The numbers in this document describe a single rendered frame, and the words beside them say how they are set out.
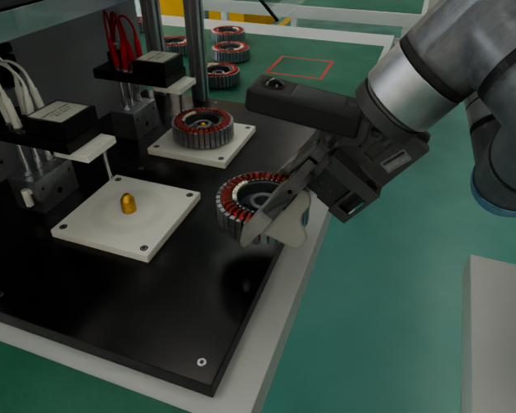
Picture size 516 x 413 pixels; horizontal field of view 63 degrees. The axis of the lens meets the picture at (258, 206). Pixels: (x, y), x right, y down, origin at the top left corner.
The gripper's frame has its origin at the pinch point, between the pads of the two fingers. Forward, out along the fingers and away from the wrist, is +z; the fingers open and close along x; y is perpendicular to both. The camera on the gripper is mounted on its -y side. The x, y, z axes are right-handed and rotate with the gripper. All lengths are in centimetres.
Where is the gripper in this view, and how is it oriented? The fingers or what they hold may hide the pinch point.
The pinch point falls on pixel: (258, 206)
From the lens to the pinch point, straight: 51.9
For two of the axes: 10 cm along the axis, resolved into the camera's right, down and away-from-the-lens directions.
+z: -5.5, 5.4, 6.4
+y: 7.7, 6.3, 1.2
